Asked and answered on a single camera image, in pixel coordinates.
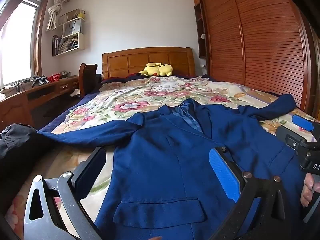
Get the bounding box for yellow plush toy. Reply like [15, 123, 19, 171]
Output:
[136, 62, 174, 77]

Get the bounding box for brown cardboard box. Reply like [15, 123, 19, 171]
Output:
[59, 9, 79, 26]

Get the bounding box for person's right hand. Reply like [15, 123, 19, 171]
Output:
[300, 174, 318, 207]

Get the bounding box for tied beige curtain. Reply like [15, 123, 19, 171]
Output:
[46, 0, 68, 31]

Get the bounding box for floral plush blanket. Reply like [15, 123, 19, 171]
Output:
[5, 76, 320, 240]

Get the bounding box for white wall shelf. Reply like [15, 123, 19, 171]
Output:
[46, 17, 87, 57]

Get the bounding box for black desktop device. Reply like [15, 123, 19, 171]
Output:
[31, 75, 50, 87]

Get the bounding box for blue suit jacket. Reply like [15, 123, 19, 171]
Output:
[37, 94, 308, 240]

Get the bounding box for wooden desk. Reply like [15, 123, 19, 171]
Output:
[0, 76, 80, 133]

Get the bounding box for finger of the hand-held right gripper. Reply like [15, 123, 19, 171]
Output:
[291, 114, 320, 142]
[276, 125, 310, 153]

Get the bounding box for black garment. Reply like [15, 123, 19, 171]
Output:
[0, 123, 58, 170]

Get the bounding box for wood-framed window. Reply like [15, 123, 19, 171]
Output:
[0, 0, 50, 88]

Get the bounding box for white paper bag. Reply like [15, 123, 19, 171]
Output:
[62, 20, 81, 38]

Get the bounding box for wooden bed headboard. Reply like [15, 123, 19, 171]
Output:
[102, 47, 196, 80]

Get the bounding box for wooden chair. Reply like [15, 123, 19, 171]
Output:
[78, 63, 102, 98]

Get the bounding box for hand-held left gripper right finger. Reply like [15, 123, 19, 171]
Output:
[209, 146, 287, 240]

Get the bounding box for wooden louvred wardrobe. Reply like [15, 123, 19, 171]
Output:
[191, 0, 320, 120]

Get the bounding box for dark upright folders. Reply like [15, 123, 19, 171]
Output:
[52, 35, 62, 56]

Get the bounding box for stack of leaning papers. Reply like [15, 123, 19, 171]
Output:
[59, 36, 79, 53]

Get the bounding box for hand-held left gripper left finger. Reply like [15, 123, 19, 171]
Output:
[23, 147, 107, 240]

